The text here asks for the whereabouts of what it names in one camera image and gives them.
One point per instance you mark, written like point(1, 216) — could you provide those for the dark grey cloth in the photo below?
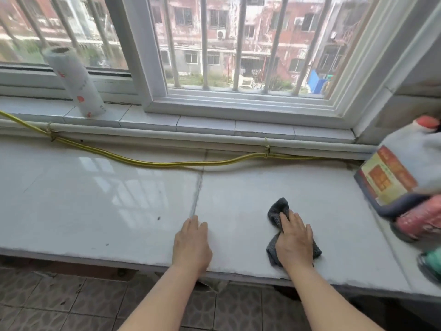
point(275, 208)

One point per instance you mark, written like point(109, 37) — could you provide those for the clear bottle green cap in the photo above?
point(432, 267)

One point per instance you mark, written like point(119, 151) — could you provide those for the person's left hand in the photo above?
point(191, 248)

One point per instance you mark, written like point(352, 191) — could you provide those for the person's right forearm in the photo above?
point(327, 303)

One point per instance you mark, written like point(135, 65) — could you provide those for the red brick apartment building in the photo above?
point(193, 34)

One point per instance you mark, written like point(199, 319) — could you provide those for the person's left forearm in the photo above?
point(165, 303)

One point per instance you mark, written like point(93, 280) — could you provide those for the white window frame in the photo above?
point(137, 48)

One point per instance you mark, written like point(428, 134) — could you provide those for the dark soy sauce bottle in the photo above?
point(420, 220)

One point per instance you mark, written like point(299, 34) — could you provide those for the person's right hand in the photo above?
point(296, 244)

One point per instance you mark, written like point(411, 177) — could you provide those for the grey window security bars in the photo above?
point(204, 48)

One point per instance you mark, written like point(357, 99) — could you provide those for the paper towel roll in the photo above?
point(75, 82)

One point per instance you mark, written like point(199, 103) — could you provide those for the long white horizontal pipe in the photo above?
point(172, 136)

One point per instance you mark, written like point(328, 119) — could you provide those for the plastic jug orange cap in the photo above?
point(406, 158)

